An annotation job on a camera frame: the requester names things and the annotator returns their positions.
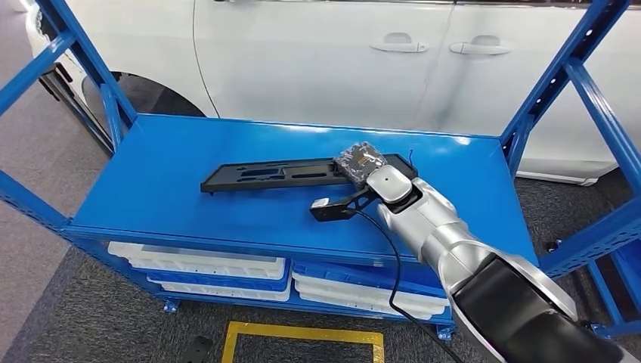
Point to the black plastic part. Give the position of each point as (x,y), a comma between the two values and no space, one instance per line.
(230,178)

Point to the black car wheel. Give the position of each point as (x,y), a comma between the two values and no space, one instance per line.
(145,95)

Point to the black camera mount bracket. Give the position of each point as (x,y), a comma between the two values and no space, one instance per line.
(335,211)

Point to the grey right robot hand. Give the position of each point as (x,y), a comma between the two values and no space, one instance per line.
(360,160)

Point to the white plastic tray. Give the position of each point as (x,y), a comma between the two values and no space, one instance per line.
(350,304)
(200,261)
(225,293)
(350,293)

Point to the white car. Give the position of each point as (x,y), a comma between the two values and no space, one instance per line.
(325,65)

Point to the blue metal shelf rack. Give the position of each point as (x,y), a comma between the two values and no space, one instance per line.
(631,270)
(200,160)

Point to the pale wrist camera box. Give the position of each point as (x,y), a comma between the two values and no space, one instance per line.
(320,203)

